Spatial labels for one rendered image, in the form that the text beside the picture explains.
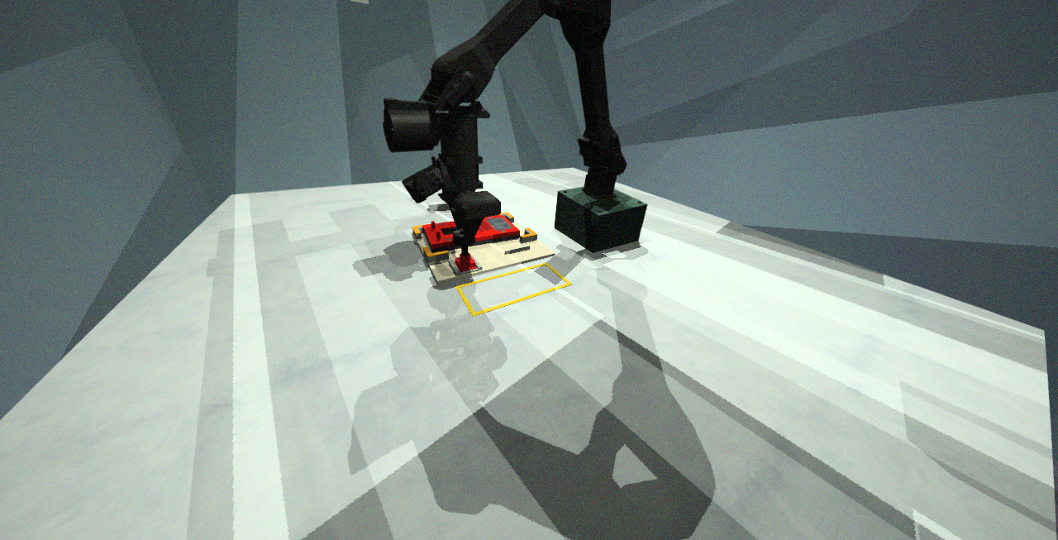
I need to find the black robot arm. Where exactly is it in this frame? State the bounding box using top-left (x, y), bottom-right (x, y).
top-left (383, 0), bottom-right (627, 203)

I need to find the black tyre with grey wheel rim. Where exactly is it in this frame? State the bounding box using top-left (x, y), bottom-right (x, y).
top-left (452, 228), bottom-right (475, 246)

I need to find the yellow tape outline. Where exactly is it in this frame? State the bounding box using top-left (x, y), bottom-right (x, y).
top-left (456, 263), bottom-right (572, 316)

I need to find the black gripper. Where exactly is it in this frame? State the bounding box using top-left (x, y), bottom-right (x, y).
top-left (438, 149), bottom-right (501, 242)

